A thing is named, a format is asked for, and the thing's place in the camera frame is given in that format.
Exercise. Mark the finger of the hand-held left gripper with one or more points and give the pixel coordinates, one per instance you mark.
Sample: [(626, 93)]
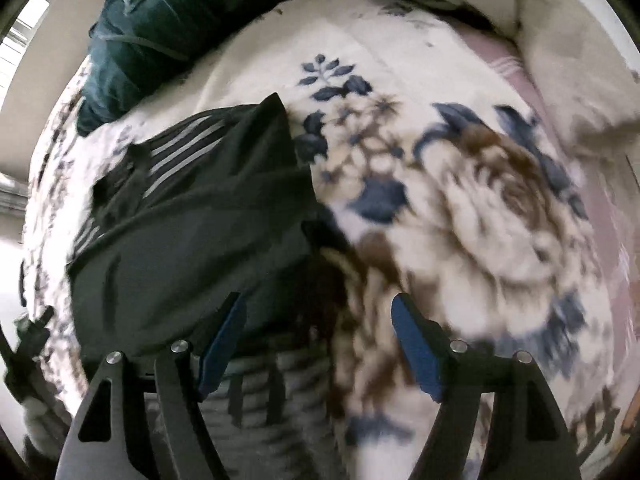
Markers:
[(31, 345)]

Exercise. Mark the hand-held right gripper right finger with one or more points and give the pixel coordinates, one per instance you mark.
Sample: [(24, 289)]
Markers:
[(416, 350)]

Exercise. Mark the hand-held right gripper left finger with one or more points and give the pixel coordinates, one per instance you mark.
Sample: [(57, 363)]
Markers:
[(223, 344)]

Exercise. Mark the black striped garment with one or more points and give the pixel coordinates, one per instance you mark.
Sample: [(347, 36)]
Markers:
[(200, 230)]

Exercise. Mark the floral blanket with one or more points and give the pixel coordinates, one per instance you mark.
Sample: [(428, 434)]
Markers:
[(480, 210)]

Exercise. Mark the window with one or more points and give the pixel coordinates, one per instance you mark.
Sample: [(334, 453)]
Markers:
[(20, 30)]

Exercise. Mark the cream pillow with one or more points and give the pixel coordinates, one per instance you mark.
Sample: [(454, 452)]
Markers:
[(575, 65)]

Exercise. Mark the teal plush blanket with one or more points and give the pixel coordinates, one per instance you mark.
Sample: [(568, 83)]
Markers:
[(170, 20)]

